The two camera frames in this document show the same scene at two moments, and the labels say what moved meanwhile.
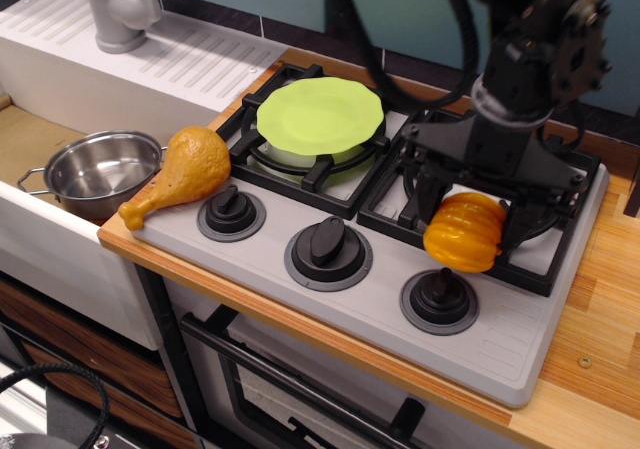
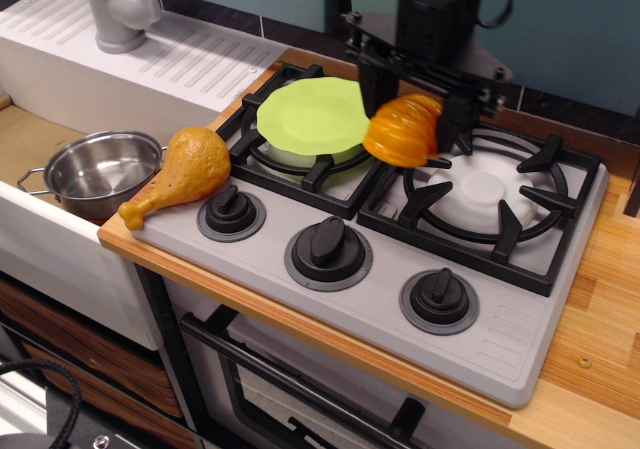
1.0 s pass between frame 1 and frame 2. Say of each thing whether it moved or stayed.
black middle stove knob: stayed
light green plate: stayed
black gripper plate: moved
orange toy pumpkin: moved
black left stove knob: stayed
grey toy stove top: stayed
